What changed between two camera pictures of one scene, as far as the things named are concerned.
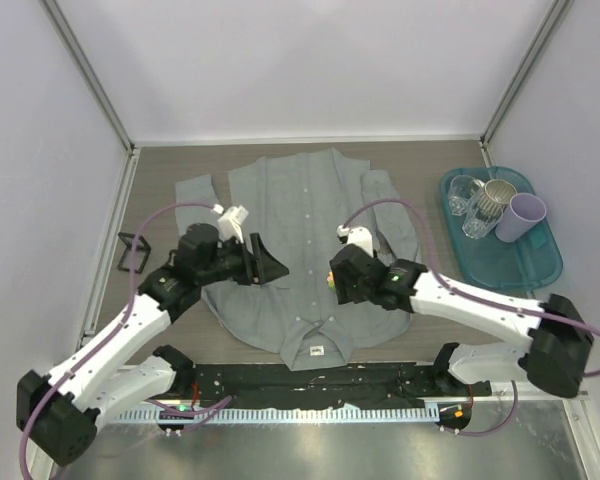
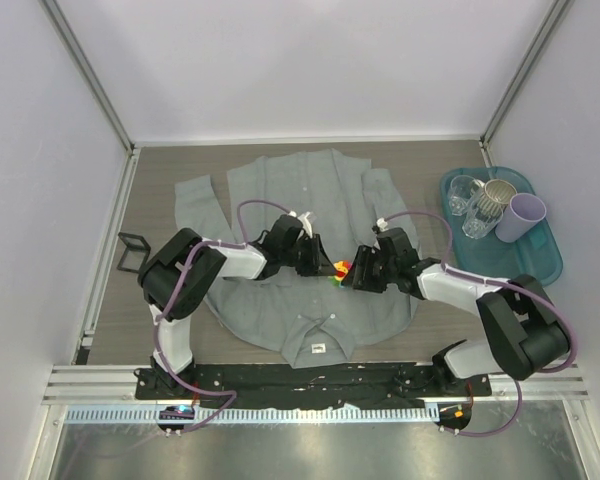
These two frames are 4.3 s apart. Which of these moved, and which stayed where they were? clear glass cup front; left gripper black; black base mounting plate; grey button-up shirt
Moved: left gripper black
Stayed: grey button-up shirt; clear glass cup front; black base mounting plate
